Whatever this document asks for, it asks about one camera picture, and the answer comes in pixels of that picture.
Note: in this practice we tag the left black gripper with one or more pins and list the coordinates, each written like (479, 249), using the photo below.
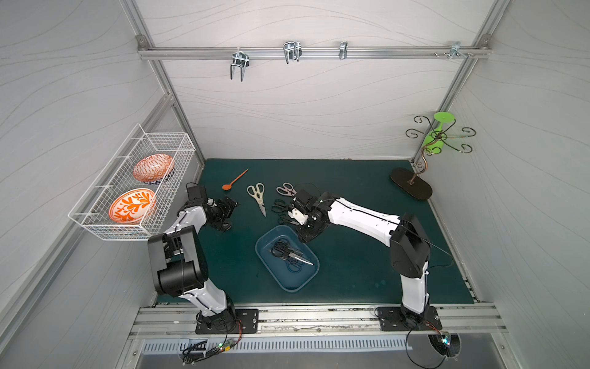
(225, 211)

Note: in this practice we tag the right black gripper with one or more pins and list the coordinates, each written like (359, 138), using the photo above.
(297, 203)

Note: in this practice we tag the cream handled kitchen scissors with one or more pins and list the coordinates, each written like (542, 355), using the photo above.
(256, 191)

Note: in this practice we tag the black handled large scissors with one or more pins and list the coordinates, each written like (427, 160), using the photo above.
(298, 256)

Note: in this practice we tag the blue plastic storage box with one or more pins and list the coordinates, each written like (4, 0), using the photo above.
(289, 282)

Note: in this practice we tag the blue handled scissors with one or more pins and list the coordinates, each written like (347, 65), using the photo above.
(294, 267)

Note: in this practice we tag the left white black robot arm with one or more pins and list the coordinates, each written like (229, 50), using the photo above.
(178, 264)

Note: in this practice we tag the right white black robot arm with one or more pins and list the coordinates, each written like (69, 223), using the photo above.
(406, 238)

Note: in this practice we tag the black scissors middle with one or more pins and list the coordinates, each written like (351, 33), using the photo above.
(279, 207)

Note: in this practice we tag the orange plastic spoon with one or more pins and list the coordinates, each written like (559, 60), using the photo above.
(227, 187)

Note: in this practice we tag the orange patterned bowl upper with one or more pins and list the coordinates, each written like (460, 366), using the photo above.
(154, 169)

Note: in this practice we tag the orange patterned bowl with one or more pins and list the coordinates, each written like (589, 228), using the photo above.
(154, 169)
(133, 206)

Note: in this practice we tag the orange patterned bowl lower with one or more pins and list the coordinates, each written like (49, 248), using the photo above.
(133, 206)

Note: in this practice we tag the black metal cup tree stand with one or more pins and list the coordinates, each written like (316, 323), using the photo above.
(409, 180)

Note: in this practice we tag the green plastic cup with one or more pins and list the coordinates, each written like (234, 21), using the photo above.
(434, 141)

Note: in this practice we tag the metal hook left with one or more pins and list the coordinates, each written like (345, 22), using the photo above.
(239, 62)

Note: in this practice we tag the metal hook middle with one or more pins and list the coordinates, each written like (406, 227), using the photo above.
(292, 51)

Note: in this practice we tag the metal hook small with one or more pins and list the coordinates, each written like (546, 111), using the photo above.
(343, 49)

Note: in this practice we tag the metal hook right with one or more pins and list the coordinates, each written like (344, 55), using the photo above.
(455, 53)

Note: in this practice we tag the pink grey handled scissors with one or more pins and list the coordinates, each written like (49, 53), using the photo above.
(287, 190)

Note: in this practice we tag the white wire basket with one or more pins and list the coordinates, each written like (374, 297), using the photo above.
(91, 211)

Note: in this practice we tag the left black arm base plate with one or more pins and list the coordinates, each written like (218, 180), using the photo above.
(244, 321)

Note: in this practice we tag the aluminium front rail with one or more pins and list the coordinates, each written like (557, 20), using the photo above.
(179, 320)

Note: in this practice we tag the aluminium rail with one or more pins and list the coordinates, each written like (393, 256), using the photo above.
(309, 53)
(179, 320)

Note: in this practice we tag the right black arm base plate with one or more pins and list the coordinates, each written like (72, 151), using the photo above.
(393, 318)

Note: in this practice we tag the white perforated cable duct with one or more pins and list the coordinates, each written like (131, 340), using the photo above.
(252, 345)

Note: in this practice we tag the aluminium top rail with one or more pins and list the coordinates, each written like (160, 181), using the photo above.
(309, 53)

